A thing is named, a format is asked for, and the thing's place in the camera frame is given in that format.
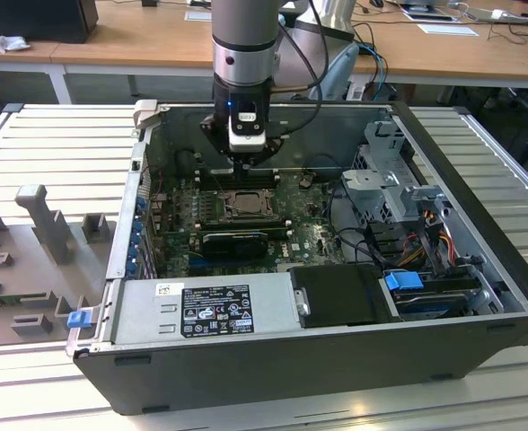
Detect metal wire locking lever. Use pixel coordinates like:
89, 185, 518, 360
213, 176, 236, 211

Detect silver CPU green edge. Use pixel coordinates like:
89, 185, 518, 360
234, 193, 265, 215

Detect metal socket cover frame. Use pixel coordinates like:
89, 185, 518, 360
222, 189, 274, 221

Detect black RAM slot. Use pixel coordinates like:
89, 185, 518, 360
199, 175, 279, 181
199, 179, 279, 185
199, 218, 290, 224
199, 172, 279, 178
199, 225, 290, 232
199, 182, 279, 189
199, 222, 290, 228

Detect CPU socket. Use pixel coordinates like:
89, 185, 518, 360
220, 189, 275, 222

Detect black plastic drive cover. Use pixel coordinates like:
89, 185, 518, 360
288, 264, 402, 330

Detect pale blue teach pendant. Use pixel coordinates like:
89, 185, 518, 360
308, 42, 360, 101

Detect green motherboard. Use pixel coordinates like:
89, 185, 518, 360
155, 172, 350, 279

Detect wooden desk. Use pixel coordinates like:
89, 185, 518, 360
0, 0, 528, 107

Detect green RAM stick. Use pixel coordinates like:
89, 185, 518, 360
0, 294, 52, 312
203, 227, 290, 238

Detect black graphics card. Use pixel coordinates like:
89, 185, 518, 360
199, 230, 268, 260

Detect silver metal drive cage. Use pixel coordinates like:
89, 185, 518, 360
339, 119, 453, 225

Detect black box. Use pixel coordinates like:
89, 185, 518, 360
0, 0, 100, 45

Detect silver power supply unit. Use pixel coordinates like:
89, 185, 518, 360
109, 272, 302, 345

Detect hard disk in blue carrier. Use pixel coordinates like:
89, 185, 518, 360
383, 270, 483, 322

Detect crumpled white paper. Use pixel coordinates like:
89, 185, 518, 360
0, 25, 31, 54

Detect grey parts rack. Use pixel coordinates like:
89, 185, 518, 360
0, 183, 118, 347

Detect grey black PC case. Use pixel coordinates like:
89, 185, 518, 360
64, 99, 528, 417

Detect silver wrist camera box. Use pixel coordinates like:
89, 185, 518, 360
226, 111, 268, 153

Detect black camera cable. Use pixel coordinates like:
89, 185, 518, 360
268, 0, 328, 136

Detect orange yellow power wires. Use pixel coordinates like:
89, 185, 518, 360
402, 223, 457, 267

